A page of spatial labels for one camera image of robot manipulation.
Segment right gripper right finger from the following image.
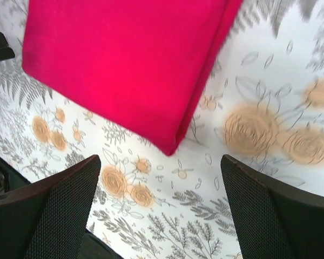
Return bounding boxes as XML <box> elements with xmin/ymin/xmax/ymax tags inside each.
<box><xmin>221</xmin><ymin>155</ymin><xmax>324</xmax><ymax>259</ymax></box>

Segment magenta red t-shirt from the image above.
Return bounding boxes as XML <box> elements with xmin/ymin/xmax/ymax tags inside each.
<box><xmin>22</xmin><ymin>1</ymin><xmax>241</xmax><ymax>156</ymax></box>

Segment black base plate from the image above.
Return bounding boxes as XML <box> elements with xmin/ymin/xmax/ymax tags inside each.
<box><xmin>0</xmin><ymin>148</ymin><xmax>125</xmax><ymax>259</ymax></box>

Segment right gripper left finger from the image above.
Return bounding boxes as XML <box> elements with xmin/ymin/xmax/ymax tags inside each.
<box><xmin>0</xmin><ymin>154</ymin><xmax>102</xmax><ymax>259</ymax></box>

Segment floral patterned table mat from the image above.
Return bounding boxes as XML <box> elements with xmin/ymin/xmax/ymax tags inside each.
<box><xmin>0</xmin><ymin>1</ymin><xmax>324</xmax><ymax>258</ymax></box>

